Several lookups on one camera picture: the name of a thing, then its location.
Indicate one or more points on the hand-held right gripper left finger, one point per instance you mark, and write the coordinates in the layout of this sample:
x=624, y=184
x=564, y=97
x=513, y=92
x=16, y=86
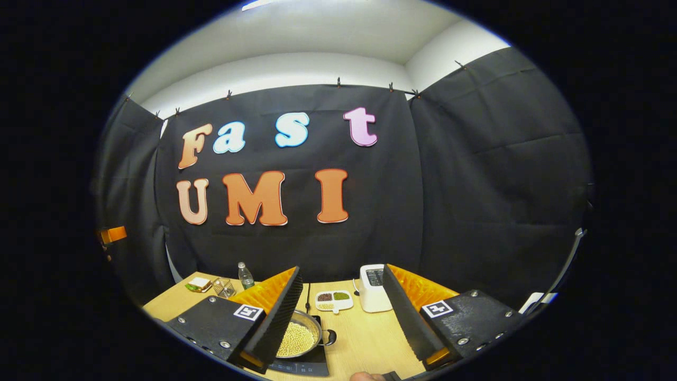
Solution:
x=283, y=312

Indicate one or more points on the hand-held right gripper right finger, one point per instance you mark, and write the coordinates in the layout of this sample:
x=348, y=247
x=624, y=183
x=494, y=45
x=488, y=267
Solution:
x=407, y=312

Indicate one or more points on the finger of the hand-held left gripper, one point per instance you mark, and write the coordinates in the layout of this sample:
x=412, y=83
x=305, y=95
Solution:
x=113, y=234

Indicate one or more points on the black induction cooktop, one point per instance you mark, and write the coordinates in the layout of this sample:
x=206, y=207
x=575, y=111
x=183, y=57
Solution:
x=312, y=365

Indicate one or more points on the soybeans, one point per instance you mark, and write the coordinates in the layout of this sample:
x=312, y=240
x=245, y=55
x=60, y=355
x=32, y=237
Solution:
x=296, y=339

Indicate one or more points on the white toaster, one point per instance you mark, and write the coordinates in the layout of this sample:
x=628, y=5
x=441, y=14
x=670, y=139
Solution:
x=373, y=293

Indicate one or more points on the clear plastic water bottle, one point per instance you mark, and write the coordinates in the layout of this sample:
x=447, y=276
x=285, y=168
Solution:
x=245, y=276

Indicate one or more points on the white divided dish of beans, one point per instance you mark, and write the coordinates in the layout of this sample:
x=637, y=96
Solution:
x=334, y=299

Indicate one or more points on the sandwich with lettuce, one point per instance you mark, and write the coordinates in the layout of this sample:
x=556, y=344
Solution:
x=199, y=284

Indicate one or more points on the black backdrop cloth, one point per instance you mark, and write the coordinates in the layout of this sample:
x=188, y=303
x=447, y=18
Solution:
x=449, y=211

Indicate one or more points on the white sheet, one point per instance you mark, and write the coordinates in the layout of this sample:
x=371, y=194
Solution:
x=535, y=301

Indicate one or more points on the grey metal pole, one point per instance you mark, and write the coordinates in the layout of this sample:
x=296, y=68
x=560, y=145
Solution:
x=568, y=262

